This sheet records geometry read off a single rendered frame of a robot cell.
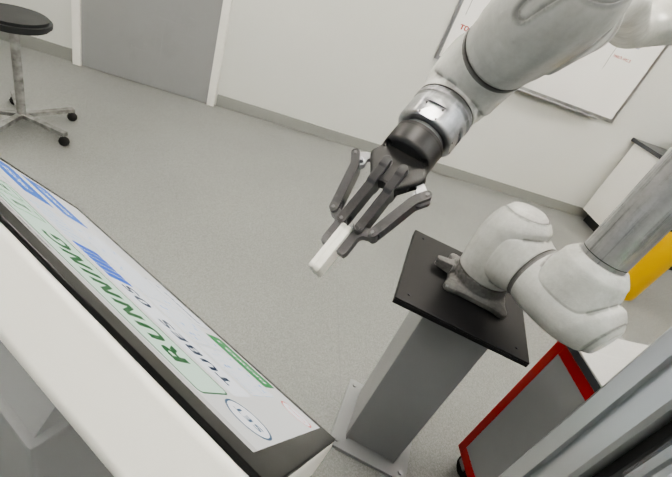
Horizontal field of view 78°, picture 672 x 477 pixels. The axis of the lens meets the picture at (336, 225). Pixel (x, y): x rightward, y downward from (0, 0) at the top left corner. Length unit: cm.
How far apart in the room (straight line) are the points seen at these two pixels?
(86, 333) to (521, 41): 47
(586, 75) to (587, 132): 56
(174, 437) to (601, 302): 90
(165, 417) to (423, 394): 121
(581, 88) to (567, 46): 379
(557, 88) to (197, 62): 304
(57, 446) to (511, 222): 95
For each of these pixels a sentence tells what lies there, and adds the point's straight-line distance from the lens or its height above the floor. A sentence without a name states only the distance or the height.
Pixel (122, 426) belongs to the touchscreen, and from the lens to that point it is 26.
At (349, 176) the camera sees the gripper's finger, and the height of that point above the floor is 118.
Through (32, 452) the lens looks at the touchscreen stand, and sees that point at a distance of 45.
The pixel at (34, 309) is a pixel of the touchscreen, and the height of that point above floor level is 118.
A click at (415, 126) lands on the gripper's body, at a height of 126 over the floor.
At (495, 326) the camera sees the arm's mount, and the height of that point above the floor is 78.
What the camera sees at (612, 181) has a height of 48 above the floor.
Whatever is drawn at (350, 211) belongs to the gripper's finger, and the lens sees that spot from 53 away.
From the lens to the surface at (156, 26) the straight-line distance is 378.
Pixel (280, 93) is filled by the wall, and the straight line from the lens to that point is 374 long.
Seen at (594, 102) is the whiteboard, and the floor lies 106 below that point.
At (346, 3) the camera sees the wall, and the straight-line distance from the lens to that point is 358.
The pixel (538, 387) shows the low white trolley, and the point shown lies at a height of 56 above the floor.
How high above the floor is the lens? 141
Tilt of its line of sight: 32 degrees down
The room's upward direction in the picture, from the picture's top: 22 degrees clockwise
